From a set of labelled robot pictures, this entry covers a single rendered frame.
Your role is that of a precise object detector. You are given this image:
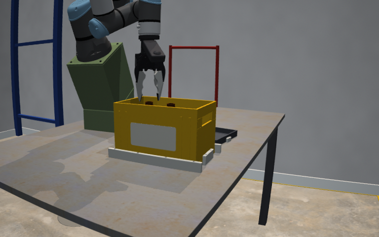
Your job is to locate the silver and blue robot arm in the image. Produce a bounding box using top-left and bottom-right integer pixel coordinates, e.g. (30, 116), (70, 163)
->
(67, 0), (165, 63)

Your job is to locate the yellow crate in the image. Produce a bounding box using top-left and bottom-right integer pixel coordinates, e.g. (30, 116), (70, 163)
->
(114, 96), (217, 162)

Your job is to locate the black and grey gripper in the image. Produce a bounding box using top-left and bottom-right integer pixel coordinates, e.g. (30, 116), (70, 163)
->
(134, 35), (165, 101)

